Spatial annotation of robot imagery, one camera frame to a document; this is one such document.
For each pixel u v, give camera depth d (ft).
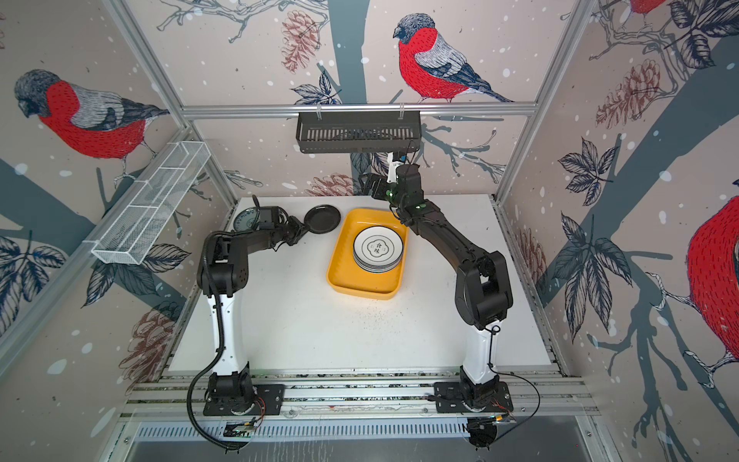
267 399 2.39
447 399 2.38
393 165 2.59
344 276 3.27
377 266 3.12
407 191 2.24
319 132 3.11
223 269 2.07
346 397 2.48
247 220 3.74
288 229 3.23
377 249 3.29
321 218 3.81
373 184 2.58
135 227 2.39
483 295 1.65
